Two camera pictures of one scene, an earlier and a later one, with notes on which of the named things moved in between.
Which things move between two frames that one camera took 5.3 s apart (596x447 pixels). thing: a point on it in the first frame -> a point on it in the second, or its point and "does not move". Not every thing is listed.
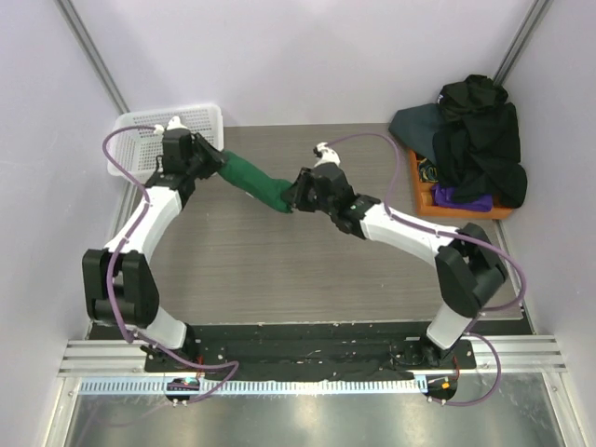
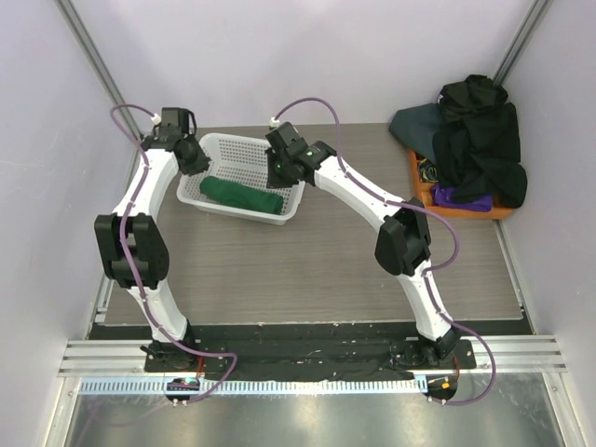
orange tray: [427, 209] does not move
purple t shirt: [443, 196] does not move
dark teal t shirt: [415, 127] does not move
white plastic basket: [135, 151] -> [243, 161]
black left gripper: [215, 158] does not move
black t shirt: [478, 147] does not move
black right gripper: [304, 189] -> [277, 176]
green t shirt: [255, 181] -> [248, 197]
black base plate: [310, 350] does not move
